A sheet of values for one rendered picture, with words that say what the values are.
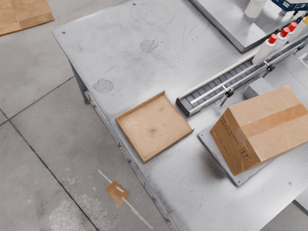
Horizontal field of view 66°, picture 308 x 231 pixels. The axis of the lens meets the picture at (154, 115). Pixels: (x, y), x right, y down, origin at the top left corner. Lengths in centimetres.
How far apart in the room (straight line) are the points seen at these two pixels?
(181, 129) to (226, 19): 80
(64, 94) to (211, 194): 163
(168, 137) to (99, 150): 97
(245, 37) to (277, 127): 74
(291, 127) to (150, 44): 89
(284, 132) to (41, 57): 224
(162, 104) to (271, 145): 56
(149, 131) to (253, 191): 56
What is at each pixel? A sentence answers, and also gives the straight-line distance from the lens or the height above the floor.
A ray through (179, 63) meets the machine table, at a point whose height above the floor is 83.
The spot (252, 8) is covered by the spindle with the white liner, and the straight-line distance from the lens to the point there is 167.
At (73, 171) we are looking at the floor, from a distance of 204.
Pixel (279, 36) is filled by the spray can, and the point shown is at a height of 105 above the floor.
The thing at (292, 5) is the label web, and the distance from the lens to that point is 184.
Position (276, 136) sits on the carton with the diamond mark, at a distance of 102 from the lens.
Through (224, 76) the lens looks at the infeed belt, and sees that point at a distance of 138.
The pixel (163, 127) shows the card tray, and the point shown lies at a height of 83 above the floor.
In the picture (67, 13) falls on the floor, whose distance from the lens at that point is 299.
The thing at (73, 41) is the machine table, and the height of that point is 83.
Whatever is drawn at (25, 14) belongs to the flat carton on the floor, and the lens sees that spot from 310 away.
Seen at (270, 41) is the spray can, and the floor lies 106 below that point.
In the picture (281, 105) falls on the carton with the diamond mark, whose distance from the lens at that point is 110.
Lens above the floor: 194
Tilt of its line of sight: 64 degrees down
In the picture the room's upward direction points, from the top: 9 degrees clockwise
